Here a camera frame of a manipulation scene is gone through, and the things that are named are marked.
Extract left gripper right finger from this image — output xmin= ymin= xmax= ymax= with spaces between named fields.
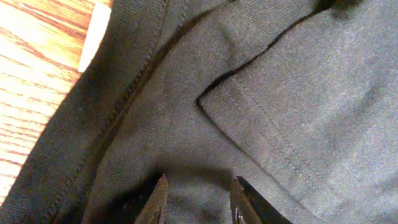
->
xmin=229 ymin=176 xmax=292 ymax=224

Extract black t-shirt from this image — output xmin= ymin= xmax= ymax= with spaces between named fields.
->
xmin=1 ymin=0 xmax=397 ymax=223

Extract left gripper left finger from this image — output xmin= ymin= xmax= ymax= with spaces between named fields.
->
xmin=134 ymin=174 xmax=168 ymax=224

